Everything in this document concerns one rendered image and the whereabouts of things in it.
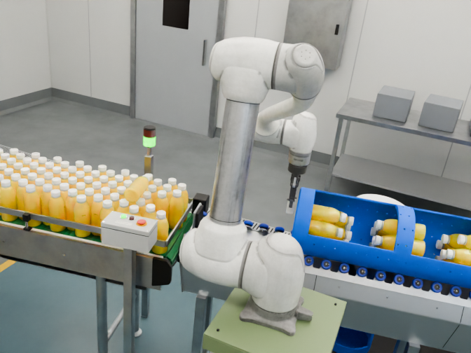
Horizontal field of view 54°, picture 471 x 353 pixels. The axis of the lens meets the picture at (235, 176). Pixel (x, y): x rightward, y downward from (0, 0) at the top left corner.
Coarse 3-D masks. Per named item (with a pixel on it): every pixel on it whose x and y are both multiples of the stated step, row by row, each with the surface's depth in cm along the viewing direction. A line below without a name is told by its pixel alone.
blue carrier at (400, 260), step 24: (312, 192) 195; (360, 216) 210; (384, 216) 207; (408, 216) 185; (432, 216) 199; (456, 216) 191; (312, 240) 188; (336, 240) 186; (360, 240) 210; (408, 240) 181; (432, 240) 206; (360, 264) 191; (384, 264) 186; (408, 264) 183; (432, 264) 181; (456, 264) 179
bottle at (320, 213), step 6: (318, 210) 195; (324, 210) 194; (330, 210) 194; (336, 210) 195; (312, 216) 195; (318, 216) 195; (324, 216) 194; (330, 216) 194; (336, 216) 194; (330, 222) 195; (336, 222) 196
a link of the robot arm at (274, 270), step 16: (272, 240) 139; (288, 240) 141; (256, 256) 139; (272, 256) 136; (288, 256) 136; (256, 272) 138; (272, 272) 136; (288, 272) 136; (304, 272) 142; (256, 288) 140; (272, 288) 138; (288, 288) 138; (272, 304) 141; (288, 304) 142
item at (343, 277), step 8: (312, 272) 197; (320, 272) 196; (328, 272) 196; (336, 272) 196; (344, 280) 195; (352, 280) 194; (360, 280) 194; (368, 280) 194; (376, 280) 193; (384, 288) 192; (392, 288) 192; (400, 288) 192; (408, 288) 191; (424, 296) 190; (432, 296) 190; (440, 296) 189; (448, 296) 189; (456, 304) 188; (464, 304) 188
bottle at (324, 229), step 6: (312, 222) 193; (318, 222) 193; (324, 222) 193; (312, 228) 192; (318, 228) 192; (324, 228) 191; (330, 228) 191; (336, 228) 193; (312, 234) 193; (318, 234) 192; (324, 234) 192; (330, 234) 191; (336, 234) 192
